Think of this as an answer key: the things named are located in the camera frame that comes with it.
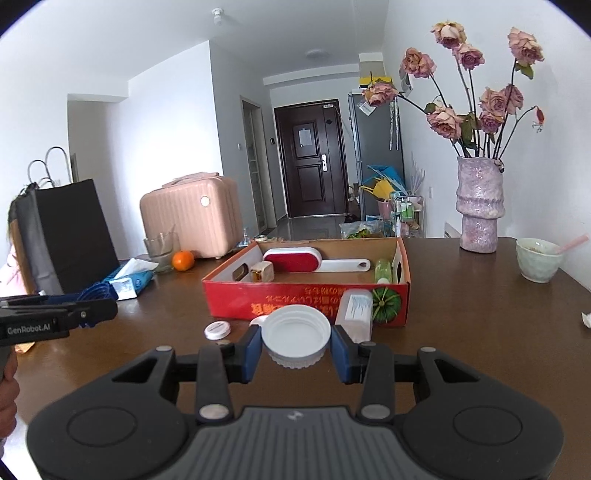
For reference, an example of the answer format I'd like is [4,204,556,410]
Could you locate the clear plastic jar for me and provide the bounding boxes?
[335,289,373,343]

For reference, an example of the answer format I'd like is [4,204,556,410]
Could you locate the small white round device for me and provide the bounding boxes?
[204,320,231,341]

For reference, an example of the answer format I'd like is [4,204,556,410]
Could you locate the white jar lid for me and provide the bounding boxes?
[262,305,332,369]

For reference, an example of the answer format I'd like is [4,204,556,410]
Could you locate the small beige cube box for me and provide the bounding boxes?
[249,260,274,283]

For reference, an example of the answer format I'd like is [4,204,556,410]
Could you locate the green plastic bottle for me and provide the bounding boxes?
[375,258,394,284]

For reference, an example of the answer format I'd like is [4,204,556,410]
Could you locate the white ridged cap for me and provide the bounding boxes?
[249,315,269,327]

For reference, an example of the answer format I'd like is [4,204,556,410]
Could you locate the blue gear lid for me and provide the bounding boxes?
[76,281,118,328]

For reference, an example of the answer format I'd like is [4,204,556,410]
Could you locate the person's left hand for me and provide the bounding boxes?
[0,350,20,438]

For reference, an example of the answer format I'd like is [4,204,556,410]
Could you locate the red cardboard box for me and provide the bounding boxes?
[202,238,411,327]

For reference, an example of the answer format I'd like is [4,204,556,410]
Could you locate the black paper bag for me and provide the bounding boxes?
[8,146,122,296]

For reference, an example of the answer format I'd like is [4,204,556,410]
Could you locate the blue tissue pack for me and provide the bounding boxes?
[105,258,158,301]

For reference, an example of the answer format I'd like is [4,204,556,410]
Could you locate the orange fruit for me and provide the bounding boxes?
[171,250,195,272]

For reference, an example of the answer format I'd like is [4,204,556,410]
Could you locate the clear glass cup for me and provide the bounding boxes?
[143,231,180,274]

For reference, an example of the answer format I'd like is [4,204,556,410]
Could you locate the pink suitcase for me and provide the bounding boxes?
[139,173,243,258]

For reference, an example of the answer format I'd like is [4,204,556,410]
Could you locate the blue yellow toy pile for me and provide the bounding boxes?
[360,165,408,201]

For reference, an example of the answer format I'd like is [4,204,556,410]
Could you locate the pale green bowl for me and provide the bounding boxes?
[516,238,564,284]

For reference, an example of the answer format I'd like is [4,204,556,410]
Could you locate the grey refrigerator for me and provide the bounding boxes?
[346,89,407,218]

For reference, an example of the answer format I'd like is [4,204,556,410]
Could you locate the pink textured vase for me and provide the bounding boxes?
[456,157,505,254]

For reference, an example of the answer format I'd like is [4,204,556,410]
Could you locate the dark brown entrance door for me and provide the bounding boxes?
[274,100,348,217]

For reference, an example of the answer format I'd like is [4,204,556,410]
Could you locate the crumpled white tissue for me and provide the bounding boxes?
[581,312,591,329]

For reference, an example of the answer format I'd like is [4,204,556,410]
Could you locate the dried pink roses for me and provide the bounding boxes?
[363,21,545,170]

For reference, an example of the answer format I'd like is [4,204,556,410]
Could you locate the pink spoon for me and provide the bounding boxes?
[556,234,590,255]

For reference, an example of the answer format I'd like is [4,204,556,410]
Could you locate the yellow box on fridge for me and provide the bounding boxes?
[359,75,391,89]

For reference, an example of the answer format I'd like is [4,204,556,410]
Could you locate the ceiling lamp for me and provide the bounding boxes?
[304,48,329,61]

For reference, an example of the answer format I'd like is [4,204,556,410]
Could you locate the ceiling sprinkler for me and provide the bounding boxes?
[211,8,225,25]

